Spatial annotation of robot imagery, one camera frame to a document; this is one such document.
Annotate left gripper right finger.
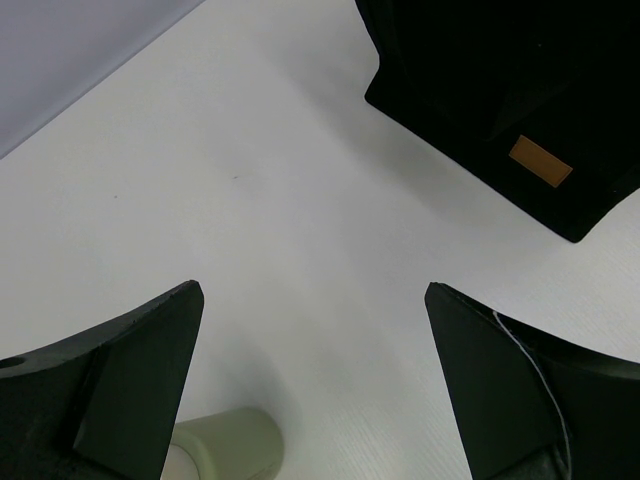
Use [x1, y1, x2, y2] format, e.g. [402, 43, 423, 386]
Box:
[425, 282, 639, 479]

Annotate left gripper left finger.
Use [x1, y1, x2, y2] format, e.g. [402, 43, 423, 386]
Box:
[1, 280, 204, 479]

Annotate green liquid bottle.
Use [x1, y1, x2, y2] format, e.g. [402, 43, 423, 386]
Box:
[161, 407, 285, 479]

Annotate black canvas bag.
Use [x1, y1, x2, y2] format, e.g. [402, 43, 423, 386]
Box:
[357, 1, 639, 243]

